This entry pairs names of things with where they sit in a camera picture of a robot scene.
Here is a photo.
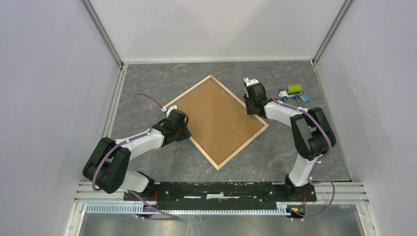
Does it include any wooden picture frame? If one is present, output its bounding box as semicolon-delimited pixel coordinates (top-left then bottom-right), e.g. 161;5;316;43
163;74;270;171

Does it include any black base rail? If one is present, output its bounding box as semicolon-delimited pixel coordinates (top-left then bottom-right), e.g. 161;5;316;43
123;181;317;210

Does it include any brown cardboard backing board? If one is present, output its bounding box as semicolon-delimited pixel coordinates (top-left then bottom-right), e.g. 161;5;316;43
168;79;265;166

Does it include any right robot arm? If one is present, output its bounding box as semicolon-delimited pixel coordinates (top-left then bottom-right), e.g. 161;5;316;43
243;79;336;196

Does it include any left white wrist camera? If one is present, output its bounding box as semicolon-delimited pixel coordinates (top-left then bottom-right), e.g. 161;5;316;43
161;105;178;116

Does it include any toy brick car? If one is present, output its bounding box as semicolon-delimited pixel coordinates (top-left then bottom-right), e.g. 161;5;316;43
278;85;303;101

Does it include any white cable duct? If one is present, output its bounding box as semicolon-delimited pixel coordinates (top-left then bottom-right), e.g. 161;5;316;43
85;203;290;216

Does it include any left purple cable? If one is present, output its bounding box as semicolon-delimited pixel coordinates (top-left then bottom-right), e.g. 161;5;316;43
91;93;180;221

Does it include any small blue grey brick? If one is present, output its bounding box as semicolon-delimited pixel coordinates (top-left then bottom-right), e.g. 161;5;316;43
297;95;310;105

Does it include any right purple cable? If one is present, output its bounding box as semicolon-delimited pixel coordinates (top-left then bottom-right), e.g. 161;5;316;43
246;67;336;222

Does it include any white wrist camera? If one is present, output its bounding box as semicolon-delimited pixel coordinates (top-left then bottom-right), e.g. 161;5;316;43
161;105;178;116
244;77;259;87

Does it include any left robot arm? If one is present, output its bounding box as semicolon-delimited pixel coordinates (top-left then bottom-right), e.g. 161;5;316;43
82;106;191;194

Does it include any purple cable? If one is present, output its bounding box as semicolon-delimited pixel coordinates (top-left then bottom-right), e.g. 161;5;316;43
91;93;180;221
246;67;336;222

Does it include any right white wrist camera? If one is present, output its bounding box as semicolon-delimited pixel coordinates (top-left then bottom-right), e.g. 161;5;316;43
244;77;259;87

